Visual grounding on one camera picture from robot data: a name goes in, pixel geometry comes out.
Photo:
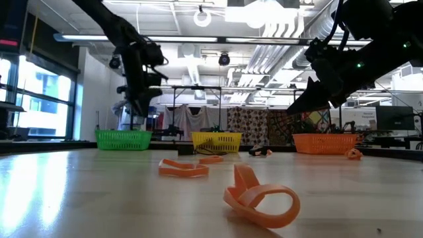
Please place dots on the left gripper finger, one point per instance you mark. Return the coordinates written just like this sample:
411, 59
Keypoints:
148, 99
137, 104

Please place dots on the black ceiling spotlight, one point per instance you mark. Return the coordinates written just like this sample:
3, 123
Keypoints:
224, 59
114, 63

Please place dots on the large window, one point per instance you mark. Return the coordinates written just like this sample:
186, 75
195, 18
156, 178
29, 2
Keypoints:
43, 112

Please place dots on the yellow plastic basket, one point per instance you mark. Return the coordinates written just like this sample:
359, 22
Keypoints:
216, 140

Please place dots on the orange plastic basket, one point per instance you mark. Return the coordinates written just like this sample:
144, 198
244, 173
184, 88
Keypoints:
324, 143

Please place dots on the black background device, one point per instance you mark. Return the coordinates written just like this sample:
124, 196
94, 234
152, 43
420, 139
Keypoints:
170, 131

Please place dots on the dark background desk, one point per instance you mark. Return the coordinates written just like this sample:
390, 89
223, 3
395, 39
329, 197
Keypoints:
390, 140

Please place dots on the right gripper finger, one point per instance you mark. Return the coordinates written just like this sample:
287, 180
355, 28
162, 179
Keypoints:
325, 107
314, 97

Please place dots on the long ceiling light bar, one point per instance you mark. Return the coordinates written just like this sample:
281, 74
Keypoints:
181, 39

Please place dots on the thin black rubber band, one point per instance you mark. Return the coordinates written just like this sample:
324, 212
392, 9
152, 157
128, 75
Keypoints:
211, 153

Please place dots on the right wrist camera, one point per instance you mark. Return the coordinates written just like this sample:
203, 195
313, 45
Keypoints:
317, 49

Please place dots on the dark background monitor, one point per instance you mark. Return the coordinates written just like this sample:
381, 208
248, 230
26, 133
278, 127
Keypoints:
395, 117

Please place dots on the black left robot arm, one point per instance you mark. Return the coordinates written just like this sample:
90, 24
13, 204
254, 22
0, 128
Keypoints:
112, 23

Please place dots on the colourful hanging quilt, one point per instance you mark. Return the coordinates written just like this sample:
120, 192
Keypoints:
317, 117

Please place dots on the black metal stand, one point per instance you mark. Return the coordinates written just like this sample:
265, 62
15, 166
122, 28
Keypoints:
219, 99

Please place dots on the patterned hanging fabric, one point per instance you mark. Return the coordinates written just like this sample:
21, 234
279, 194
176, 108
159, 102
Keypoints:
248, 122

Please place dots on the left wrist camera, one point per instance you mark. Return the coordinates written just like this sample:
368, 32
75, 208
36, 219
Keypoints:
152, 79

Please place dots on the white hanging cloth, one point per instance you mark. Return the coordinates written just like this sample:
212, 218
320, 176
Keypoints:
188, 122

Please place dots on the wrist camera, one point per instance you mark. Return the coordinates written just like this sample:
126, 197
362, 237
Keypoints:
152, 79
317, 49

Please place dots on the green plastic basket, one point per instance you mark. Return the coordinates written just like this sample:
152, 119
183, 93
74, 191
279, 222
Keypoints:
122, 140

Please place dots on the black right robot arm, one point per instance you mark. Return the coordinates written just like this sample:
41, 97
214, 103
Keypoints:
396, 33

